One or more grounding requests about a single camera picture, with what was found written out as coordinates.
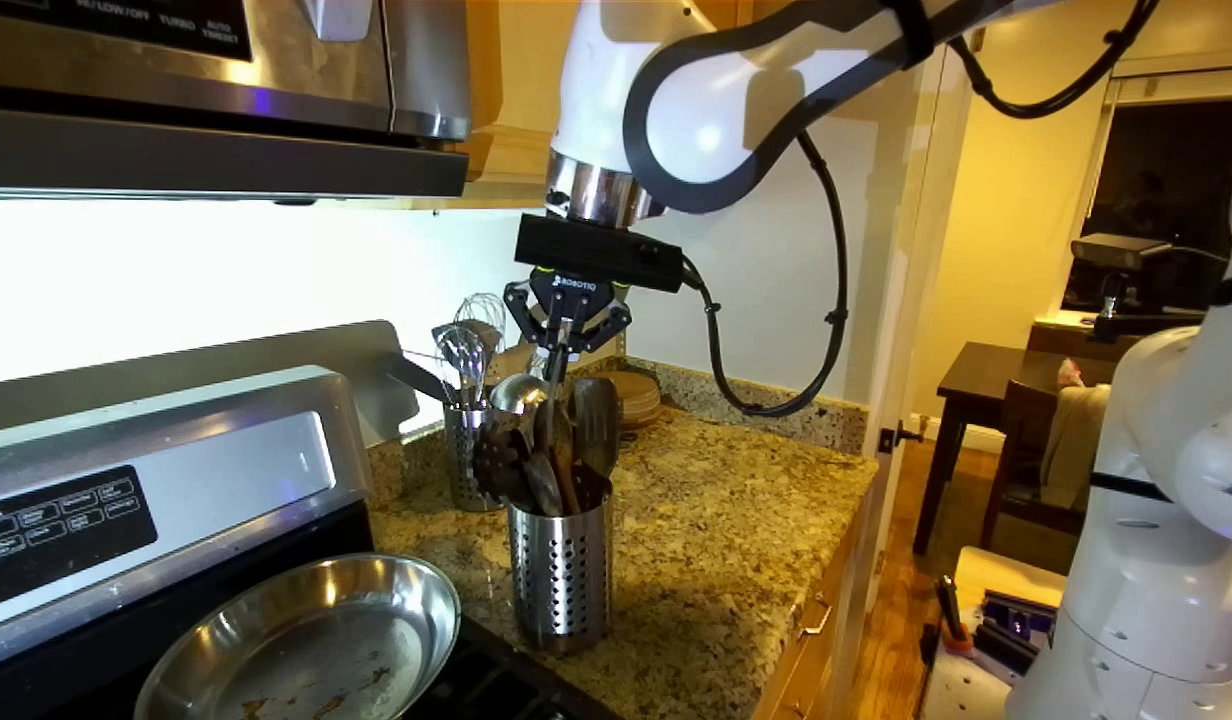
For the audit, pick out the steel frying pan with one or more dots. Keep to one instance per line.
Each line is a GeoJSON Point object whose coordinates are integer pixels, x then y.
{"type": "Point", "coordinates": [350, 637]}

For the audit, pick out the rear steel utensil holder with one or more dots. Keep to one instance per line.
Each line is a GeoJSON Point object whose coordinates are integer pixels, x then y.
{"type": "Point", "coordinates": [461, 426]}

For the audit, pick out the stainless steel stove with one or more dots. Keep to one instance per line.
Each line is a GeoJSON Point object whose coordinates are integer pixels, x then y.
{"type": "Point", "coordinates": [144, 494]}

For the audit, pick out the stainless steel microwave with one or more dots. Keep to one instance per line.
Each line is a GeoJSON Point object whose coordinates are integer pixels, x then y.
{"type": "Point", "coordinates": [233, 98]}

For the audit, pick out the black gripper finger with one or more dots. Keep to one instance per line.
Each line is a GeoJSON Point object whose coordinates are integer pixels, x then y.
{"type": "Point", "coordinates": [597, 327]}
{"type": "Point", "coordinates": [520, 308]}

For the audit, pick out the perforated steel utensil holder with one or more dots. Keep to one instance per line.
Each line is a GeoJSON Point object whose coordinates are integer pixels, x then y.
{"type": "Point", "coordinates": [563, 576]}

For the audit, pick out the steel ladle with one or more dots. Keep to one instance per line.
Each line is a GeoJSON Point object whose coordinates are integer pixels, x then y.
{"type": "Point", "coordinates": [516, 395]}

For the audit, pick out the dark wooden side table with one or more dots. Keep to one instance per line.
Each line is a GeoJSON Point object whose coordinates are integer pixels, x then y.
{"type": "Point", "coordinates": [1015, 395]}

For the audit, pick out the wooden base cabinet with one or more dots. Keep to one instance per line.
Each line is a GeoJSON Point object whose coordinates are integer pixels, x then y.
{"type": "Point", "coordinates": [819, 661]}

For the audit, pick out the metal whisk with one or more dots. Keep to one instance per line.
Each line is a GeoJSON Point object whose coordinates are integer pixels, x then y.
{"type": "Point", "coordinates": [471, 351]}

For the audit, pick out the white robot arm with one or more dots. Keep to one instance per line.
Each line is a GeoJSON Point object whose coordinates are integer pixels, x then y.
{"type": "Point", "coordinates": [661, 109]}

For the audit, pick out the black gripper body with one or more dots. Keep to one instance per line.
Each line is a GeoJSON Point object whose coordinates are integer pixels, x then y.
{"type": "Point", "coordinates": [563, 303]}

